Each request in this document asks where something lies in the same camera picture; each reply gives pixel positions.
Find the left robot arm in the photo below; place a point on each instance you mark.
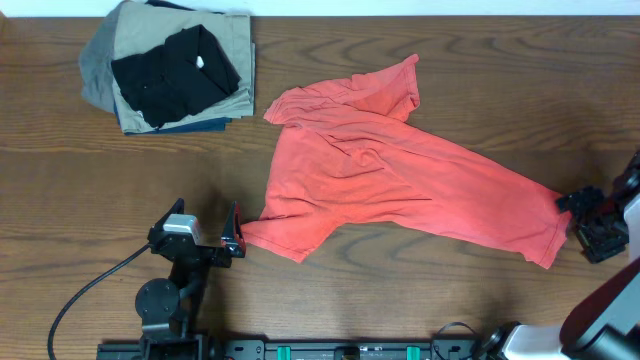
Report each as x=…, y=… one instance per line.
x=168, y=307

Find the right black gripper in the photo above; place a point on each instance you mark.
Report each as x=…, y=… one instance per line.
x=601, y=220

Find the red t-shirt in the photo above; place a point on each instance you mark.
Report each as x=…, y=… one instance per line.
x=348, y=155

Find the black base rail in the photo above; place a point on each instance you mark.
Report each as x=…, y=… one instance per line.
x=447, y=348

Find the black folded garment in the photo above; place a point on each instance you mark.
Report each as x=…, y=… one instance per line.
x=185, y=75

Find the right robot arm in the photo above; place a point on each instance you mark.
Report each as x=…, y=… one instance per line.
x=605, y=325

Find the beige folded garment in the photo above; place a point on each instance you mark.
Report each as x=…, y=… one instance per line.
x=143, y=26

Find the grey folded garment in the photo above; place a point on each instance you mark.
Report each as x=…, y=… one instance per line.
x=95, y=63

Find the navy folded garment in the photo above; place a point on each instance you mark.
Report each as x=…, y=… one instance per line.
x=210, y=125

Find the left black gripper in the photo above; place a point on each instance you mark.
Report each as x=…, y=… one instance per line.
x=198, y=251

